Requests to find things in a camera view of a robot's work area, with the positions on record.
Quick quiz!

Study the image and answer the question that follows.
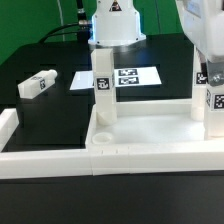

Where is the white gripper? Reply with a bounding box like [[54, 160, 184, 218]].
[[175, 0, 224, 86]]

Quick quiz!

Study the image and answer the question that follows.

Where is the white desk top tray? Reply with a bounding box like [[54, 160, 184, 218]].
[[85, 99, 224, 153]]

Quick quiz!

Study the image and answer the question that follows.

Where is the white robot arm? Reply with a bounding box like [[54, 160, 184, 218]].
[[88, 0, 224, 86]]

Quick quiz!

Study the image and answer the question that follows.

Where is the fiducial marker sheet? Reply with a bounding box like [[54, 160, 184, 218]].
[[70, 66, 162, 90]]

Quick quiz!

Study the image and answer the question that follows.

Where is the black cable bundle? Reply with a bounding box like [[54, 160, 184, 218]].
[[38, 19, 93, 44]]

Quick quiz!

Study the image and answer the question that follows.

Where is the white cable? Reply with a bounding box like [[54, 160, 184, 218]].
[[57, 0, 66, 42]]

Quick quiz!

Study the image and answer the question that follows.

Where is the white obstacle fence frame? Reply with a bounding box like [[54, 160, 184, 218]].
[[0, 109, 224, 179]]

